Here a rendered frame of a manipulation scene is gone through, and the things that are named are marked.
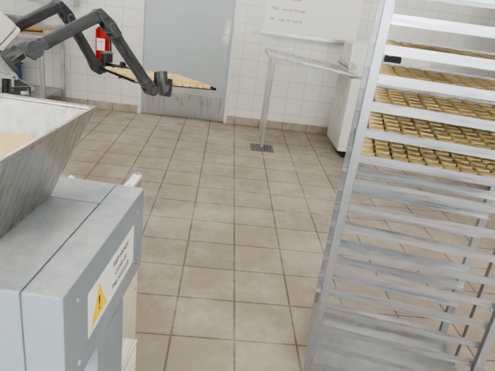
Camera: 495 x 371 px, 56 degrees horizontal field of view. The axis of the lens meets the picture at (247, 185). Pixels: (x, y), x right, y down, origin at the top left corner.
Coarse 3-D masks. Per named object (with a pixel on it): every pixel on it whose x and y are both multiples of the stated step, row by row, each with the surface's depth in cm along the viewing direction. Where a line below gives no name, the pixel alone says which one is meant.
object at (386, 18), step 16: (384, 16) 138; (384, 32) 140; (384, 48) 142; (368, 80) 146; (368, 96) 147; (368, 112) 149; (352, 160) 156; (352, 176) 158; (336, 224) 165; (336, 240) 167; (336, 256) 170; (320, 304) 178; (320, 320) 181; (304, 368) 190
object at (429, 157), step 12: (372, 144) 172; (384, 144) 174; (396, 144) 176; (384, 156) 160; (396, 156) 162; (408, 156) 166; (420, 156) 165; (432, 156) 168; (444, 156) 169; (456, 156) 172; (468, 156) 174; (444, 168) 158; (456, 168) 158; (468, 168) 161; (480, 168) 161; (492, 168) 165
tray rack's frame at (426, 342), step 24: (480, 288) 188; (312, 312) 223; (360, 312) 228; (336, 336) 209; (384, 336) 213; (408, 336) 215; (336, 360) 195; (360, 360) 197; (408, 360) 201; (432, 360) 203; (480, 360) 172
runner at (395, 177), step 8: (344, 168) 204; (360, 168) 202; (368, 176) 200; (376, 176) 202; (384, 176) 201; (392, 176) 200; (400, 176) 199; (408, 176) 199; (408, 184) 197; (416, 184) 198; (424, 184) 198; (432, 184) 198; (440, 184) 197; (448, 184) 196; (456, 192) 195; (464, 192) 196; (472, 192) 195; (480, 192) 195; (488, 192) 194
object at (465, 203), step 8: (360, 184) 161; (368, 184) 161; (376, 184) 160; (384, 184) 159; (392, 192) 160; (400, 192) 159; (408, 192) 159; (416, 192) 158; (424, 192) 157; (432, 200) 158; (440, 200) 157; (448, 200) 157; (456, 200) 156; (464, 200) 155; (472, 200) 155; (472, 208) 156; (480, 208) 155; (488, 208) 155
